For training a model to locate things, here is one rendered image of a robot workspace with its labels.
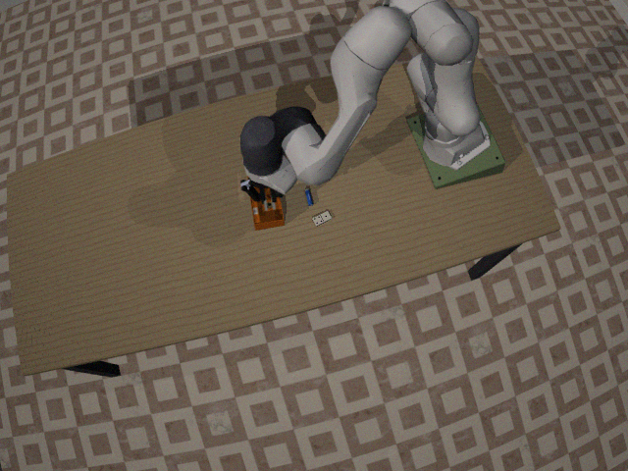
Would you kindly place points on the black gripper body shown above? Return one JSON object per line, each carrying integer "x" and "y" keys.
{"x": 259, "y": 185}

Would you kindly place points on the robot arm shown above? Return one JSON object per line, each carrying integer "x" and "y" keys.
{"x": 360, "y": 60}

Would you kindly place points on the white domino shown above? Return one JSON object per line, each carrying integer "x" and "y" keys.
{"x": 322, "y": 218}

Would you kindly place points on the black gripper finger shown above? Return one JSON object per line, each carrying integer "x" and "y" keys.
{"x": 274, "y": 195}
{"x": 253, "y": 193}

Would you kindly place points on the orange three-compartment bin rack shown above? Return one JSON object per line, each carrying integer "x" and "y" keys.
{"x": 267, "y": 216}

